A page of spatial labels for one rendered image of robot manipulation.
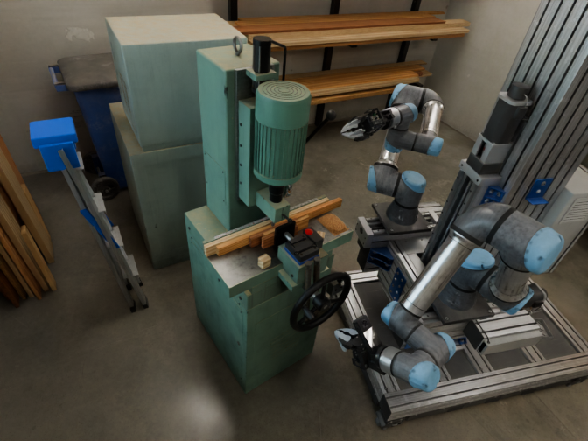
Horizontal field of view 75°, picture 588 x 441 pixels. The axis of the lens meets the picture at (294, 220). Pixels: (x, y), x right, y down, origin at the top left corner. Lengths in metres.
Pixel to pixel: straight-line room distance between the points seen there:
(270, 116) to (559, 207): 1.16
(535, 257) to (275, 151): 0.79
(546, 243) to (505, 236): 0.09
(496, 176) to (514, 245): 0.53
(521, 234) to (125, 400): 1.89
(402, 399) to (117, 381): 1.42
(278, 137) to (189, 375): 1.44
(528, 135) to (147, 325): 2.08
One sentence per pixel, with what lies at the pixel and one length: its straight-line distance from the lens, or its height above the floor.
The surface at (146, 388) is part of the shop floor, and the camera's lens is 2.27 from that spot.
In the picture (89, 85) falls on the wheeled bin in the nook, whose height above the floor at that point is 0.93.
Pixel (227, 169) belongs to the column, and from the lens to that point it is 1.53.
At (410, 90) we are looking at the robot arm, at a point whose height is 1.32.
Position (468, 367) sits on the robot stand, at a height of 0.21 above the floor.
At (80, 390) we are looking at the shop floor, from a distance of 2.36.
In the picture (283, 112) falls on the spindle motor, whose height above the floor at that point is 1.47.
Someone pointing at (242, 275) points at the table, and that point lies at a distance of 1.44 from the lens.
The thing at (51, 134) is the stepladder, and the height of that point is 1.16.
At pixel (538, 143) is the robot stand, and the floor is 1.42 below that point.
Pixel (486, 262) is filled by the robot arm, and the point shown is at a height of 1.05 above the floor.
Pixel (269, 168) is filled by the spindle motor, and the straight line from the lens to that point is 1.32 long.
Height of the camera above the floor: 1.99
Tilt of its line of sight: 41 degrees down
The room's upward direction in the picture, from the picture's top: 7 degrees clockwise
